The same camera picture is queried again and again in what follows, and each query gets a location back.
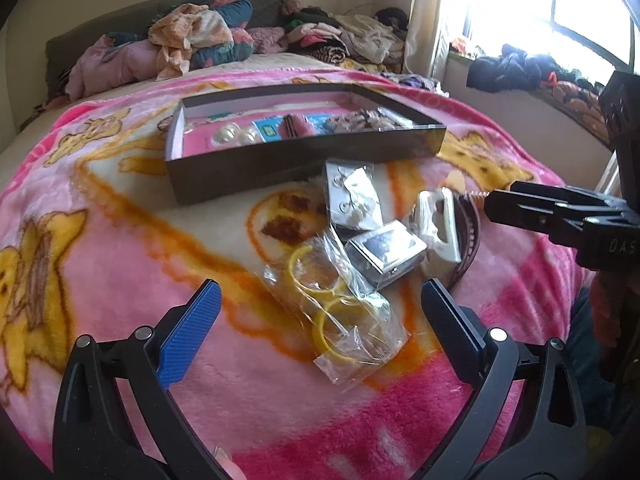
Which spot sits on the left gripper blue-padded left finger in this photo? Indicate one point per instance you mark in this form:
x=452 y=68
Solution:
x=115 y=417

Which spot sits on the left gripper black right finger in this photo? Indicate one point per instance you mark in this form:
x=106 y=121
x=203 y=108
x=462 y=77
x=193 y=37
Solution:
x=547 y=436

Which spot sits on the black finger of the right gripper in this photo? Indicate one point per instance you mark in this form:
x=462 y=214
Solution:
x=571 y=217

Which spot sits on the clear plastic jewelry case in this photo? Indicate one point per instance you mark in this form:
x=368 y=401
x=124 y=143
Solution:
x=386 y=254

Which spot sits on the clear bag of yellow bangles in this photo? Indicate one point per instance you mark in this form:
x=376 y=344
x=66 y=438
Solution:
x=353 y=329

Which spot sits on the pile of beaded jewelry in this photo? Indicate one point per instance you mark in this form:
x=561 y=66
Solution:
x=361 y=120

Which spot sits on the white hair claw clip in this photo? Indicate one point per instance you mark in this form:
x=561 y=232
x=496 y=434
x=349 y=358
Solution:
x=433 y=220

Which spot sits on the dark clothes on windowsill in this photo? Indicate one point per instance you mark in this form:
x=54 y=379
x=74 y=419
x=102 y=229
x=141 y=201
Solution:
x=515 y=69

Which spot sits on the pink cartoon fleece blanket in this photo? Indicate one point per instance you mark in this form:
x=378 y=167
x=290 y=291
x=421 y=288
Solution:
x=93 y=242

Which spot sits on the floral laundry bag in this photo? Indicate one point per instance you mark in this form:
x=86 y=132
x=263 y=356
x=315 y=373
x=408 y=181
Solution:
x=416 y=82

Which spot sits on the silver earring card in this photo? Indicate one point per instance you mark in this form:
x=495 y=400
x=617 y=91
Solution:
x=351 y=198

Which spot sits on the cream curtain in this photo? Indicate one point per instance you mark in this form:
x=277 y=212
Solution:
x=432 y=25

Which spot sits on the pile of mixed clothes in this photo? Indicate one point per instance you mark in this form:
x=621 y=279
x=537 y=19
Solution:
x=370 y=43

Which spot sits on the beige bed sheet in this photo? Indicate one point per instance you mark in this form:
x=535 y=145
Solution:
x=24 y=146

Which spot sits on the dark cardboard tray box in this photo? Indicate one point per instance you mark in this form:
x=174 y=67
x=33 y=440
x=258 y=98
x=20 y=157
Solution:
x=197 y=171

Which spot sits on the pearl shell ornament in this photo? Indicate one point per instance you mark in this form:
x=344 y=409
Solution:
x=233 y=135

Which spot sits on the pink bundled bedding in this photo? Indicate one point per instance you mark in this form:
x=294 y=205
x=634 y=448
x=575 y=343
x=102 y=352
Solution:
x=106 y=65

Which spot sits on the dark green headboard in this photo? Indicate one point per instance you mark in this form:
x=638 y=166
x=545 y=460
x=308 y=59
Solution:
x=62 y=52

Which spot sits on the teal floral pillow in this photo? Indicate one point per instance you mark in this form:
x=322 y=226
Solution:
x=236 y=14

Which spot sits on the orange white crumpled cloth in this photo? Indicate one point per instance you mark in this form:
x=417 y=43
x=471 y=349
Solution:
x=182 y=32

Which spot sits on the window with dark frame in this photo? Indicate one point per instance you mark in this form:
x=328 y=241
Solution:
x=594 y=37

